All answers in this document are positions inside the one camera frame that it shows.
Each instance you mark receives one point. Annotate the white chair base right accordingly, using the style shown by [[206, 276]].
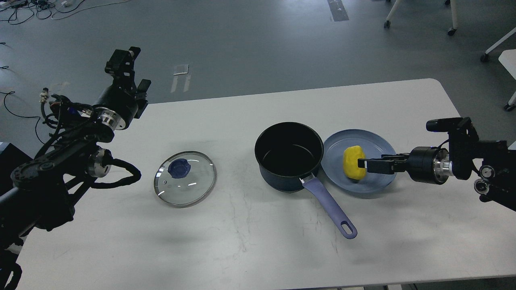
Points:
[[508, 61]]

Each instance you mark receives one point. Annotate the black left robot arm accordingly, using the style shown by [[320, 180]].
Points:
[[47, 188]]

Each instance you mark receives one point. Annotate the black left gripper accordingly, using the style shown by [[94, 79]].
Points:
[[116, 107]]

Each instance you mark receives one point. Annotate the black box left edge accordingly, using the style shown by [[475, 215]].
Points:
[[11, 157]]

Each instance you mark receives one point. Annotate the glass pot lid blue knob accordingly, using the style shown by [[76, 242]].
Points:
[[185, 179]]

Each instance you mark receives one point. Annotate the dark blue saucepan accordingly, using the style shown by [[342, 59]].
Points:
[[289, 156]]

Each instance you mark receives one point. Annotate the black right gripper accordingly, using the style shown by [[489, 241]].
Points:
[[423, 164]]

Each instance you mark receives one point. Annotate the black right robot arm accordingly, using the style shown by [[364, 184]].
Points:
[[492, 161]]

